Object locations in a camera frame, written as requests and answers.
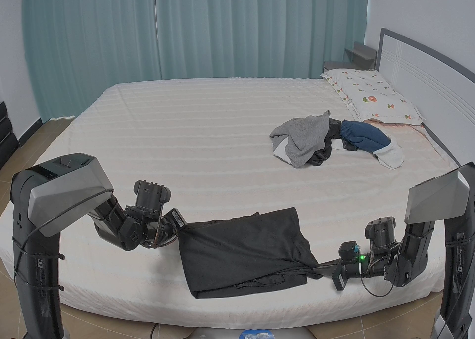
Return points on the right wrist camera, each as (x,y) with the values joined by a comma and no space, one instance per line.
(349,250)

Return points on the blue-green curtain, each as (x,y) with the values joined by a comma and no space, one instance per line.
(92,33)
(259,15)

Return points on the dark blue garment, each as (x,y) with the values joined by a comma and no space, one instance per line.
(365,135)

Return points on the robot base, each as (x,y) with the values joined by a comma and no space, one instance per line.
(256,334)

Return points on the white garment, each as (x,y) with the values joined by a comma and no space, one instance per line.
(391,155)
(280,152)

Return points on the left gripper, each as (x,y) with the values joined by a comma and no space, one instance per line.
(167,235)

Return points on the grey garment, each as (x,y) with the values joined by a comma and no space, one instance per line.
(302,137)

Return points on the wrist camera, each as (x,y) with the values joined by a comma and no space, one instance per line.
(177,219)
(349,250)

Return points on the black T-shirt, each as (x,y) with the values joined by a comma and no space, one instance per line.
(245,252)

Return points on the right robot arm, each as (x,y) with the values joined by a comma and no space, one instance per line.
(415,256)

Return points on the grey bedside table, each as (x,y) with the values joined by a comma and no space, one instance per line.
(360,53)

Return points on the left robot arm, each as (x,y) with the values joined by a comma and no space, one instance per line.
(107,222)

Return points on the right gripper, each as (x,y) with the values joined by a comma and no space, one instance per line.
(352,270)

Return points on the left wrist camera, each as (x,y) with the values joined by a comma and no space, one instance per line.
(177,219)

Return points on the black shiny garment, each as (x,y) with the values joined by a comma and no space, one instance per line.
(324,154)

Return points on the white printed pillow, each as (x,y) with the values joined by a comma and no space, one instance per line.
(374,94)

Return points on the bed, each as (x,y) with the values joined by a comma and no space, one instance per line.
(204,137)

